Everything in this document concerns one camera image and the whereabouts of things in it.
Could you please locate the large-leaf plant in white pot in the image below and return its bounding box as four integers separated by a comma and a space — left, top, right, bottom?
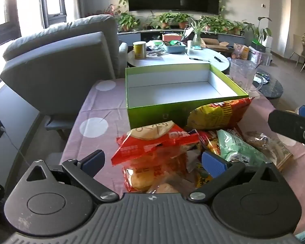
244, 16, 273, 47

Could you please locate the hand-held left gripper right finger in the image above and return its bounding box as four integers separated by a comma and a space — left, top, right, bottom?
187, 150, 282, 204

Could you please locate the green snack packet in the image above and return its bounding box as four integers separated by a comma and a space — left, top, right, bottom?
217, 129, 267, 167

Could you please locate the yellow canister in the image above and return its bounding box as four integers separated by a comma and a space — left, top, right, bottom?
133, 41, 146, 60

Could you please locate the dark round table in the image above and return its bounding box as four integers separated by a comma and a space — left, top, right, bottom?
252, 67, 284, 99

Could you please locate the white and pink bag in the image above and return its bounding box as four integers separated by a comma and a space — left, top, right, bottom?
249, 47, 272, 66

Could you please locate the brown cardboard box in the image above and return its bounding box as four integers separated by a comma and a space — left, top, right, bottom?
201, 38, 230, 52

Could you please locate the blue tray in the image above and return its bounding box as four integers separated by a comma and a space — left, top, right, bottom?
163, 42, 187, 54

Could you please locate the yellow snack packet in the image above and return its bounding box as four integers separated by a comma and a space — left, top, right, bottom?
193, 163, 214, 188

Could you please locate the orange bag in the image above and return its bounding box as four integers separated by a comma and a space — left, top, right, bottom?
231, 43, 249, 60

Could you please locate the round white table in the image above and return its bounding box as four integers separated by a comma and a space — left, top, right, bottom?
127, 39, 230, 75

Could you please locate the glass vase with green plant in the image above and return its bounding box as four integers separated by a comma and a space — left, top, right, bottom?
185, 20, 211, 49

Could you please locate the grey television cabinet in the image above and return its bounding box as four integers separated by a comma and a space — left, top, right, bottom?
117, 28, 246, 47

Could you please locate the clear glass pitcher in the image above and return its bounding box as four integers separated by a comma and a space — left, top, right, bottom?
229, 59, 266, 94

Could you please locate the red box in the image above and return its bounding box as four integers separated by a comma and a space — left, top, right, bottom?
163, 34, 185, 42

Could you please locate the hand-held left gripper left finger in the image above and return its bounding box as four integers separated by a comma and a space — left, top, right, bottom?
27, 149, 119, 204

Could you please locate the row of potted plants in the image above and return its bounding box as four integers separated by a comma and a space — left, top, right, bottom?
117, 11, 246, 36

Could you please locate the green cardboard box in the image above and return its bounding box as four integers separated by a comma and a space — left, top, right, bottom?
124, 63, 249, 130

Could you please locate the yellow and red chips bag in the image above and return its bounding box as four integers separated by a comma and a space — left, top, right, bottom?
187, 97, 255, 133

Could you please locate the white cable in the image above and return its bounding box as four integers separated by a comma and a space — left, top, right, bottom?
4, 132, 28, 163

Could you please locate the grey sofa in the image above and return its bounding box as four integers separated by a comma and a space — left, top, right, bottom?
0, 14, 129, 140

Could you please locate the brown pastry packet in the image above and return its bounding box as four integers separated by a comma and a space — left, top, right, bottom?
244, 131, 294, 172

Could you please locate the red flower plant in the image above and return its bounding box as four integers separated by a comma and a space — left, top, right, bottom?
103, 4, 117, 16

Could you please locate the red bread packet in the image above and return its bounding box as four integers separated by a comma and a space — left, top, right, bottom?
110, 120, 200, 194

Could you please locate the pink dotted tablecloth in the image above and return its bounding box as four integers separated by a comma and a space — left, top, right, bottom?
58, 77, 305, 234

